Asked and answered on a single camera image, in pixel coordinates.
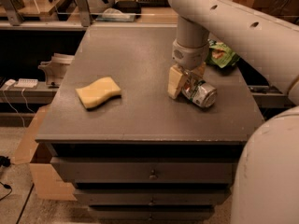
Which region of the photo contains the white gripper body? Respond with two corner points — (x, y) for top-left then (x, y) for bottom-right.
(172, 40), (209, 70)

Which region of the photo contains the silver green 7up can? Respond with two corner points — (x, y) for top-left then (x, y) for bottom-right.
(181, 77), (217, 108)

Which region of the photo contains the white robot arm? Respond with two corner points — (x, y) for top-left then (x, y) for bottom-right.
(168, 0), (299, 224)

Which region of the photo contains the green chip bag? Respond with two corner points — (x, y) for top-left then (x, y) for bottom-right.
(206, 39), (240, 68)

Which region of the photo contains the black keyboard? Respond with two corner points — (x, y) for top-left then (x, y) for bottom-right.
(137, 0), (169, 7)

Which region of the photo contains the yellow sponge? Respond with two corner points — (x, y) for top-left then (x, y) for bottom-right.
(76, 77), (121, 109)

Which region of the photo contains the grey drawer cabinet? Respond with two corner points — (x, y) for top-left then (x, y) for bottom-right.
(36, 26), (263, 220)

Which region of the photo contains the black bag on desk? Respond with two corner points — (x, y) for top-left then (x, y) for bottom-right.
(113, 0), (141, 18)

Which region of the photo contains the top drawer knob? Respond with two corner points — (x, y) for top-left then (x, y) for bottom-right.
(149, 170), (158, 180)

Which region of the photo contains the white plastic part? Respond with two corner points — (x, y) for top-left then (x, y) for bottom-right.
(38, 53), (74, 87)

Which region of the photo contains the white power strip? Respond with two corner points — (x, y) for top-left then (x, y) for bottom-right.
(15, 78), (38, 88)

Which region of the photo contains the cardboard box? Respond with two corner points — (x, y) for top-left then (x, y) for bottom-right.
(13, 105), (76, 201)

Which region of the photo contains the white cable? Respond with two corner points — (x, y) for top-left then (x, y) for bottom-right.
(1, 78), (36, 128)

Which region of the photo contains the black floor cable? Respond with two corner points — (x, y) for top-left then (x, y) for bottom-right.
(0, 155), (13, 202)

